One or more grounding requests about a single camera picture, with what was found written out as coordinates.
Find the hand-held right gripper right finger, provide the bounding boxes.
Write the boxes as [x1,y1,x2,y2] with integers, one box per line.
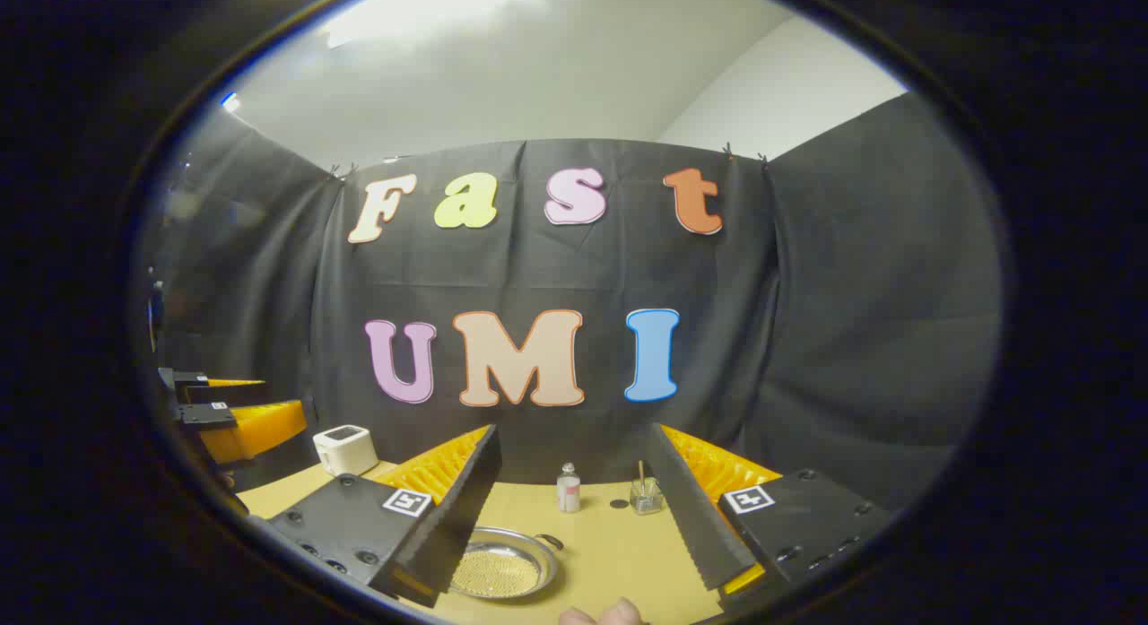
[644,423,893,601]

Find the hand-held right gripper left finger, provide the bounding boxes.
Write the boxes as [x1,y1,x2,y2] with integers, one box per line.
[266,425,503,608]

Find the stainless steel pot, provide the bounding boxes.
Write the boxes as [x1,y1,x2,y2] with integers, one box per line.
[447,526,565,601]

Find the pile of yellow soybeans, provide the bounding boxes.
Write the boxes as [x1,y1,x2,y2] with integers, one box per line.
[451,546,544,598]

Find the white toaster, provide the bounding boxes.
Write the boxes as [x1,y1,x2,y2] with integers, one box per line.
[312,424,380,478]

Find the black backdrop cloth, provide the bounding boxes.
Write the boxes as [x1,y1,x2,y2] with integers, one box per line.
[135,91,1004,518]

